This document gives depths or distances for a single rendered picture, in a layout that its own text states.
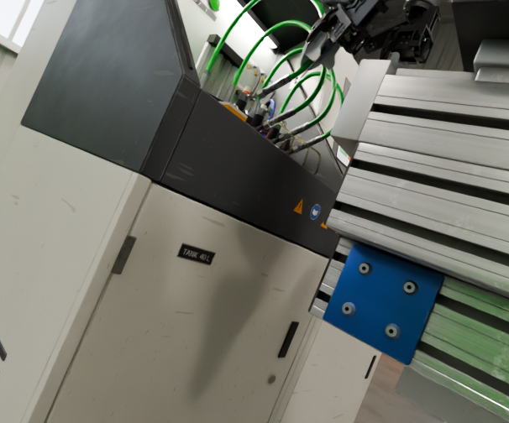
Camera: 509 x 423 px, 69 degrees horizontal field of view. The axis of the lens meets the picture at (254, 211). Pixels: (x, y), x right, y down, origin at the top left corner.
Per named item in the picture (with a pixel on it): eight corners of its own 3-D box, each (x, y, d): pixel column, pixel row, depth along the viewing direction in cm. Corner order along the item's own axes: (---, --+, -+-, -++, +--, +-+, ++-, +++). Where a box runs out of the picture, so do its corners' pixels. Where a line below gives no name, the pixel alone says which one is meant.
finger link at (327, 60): (314, 81, 88) (339, 49, 82) (306, 66, 91) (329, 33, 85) (323, 85, 90) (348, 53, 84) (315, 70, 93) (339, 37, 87)
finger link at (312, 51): (299, 73, 85) (329, 40, 80) (291, 57, 88) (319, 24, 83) (307, 78, 87) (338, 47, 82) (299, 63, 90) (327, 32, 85)
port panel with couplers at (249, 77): (221, 128, 128) (257, 47, 129) (214, 127, 130) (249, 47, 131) (244, 144, 137) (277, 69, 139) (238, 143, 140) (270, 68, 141)
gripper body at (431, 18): (416, 47, 82) (437, -3, 82) (380, 47, 87) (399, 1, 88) (424, 67, 88) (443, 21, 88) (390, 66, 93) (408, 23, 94)
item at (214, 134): (160, 183, 57) (202, 87, 57) (145, 176, 60) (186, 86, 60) (333, 259, 104) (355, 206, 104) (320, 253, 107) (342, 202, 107)
